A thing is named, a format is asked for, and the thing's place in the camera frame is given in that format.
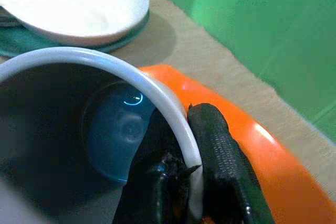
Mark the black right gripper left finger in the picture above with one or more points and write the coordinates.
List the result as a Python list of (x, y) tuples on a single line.
[(155, 182)]

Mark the orange plate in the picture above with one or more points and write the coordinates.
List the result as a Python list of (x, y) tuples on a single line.
[(275, 161)]

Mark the white plate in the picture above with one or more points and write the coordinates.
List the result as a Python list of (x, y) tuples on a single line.
[(78, 6)]

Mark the white mug with blue inside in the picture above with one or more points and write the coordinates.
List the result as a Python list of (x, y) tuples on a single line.
[(78, 119)]

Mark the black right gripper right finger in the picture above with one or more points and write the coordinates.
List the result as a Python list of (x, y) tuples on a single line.
[(223, 161)]

